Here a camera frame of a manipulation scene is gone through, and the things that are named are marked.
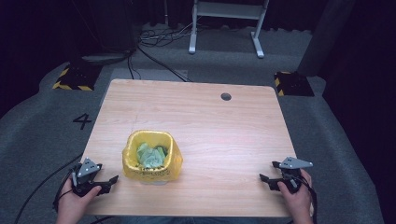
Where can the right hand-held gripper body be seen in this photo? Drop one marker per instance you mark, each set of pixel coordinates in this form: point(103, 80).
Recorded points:
point(294, 163)

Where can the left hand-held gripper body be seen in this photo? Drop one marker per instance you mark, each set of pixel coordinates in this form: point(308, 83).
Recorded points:
point(87, 166)

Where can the yellow plastic bin bag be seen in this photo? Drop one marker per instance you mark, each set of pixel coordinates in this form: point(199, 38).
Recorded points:
point(130, 161)

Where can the person's right hand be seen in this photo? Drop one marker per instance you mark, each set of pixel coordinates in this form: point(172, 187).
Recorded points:
point(297, 203)

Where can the person's left hand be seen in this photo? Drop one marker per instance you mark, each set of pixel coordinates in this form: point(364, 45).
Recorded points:
point(74, 205)

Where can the crumpled green paper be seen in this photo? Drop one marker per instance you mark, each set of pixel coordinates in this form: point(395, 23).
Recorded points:
point(150, 157)

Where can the black yellow striped base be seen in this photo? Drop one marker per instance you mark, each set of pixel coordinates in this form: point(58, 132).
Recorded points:
point(77, 77)
point(294, 84)

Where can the dark grey pillar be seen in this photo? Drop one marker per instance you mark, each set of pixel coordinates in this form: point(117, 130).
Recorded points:
point(327, 37)

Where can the black cabinet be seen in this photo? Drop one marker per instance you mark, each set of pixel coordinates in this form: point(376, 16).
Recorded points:
point(106, 25)

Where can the white metal stand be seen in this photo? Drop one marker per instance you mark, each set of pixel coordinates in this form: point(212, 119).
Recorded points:
point(229, 11)

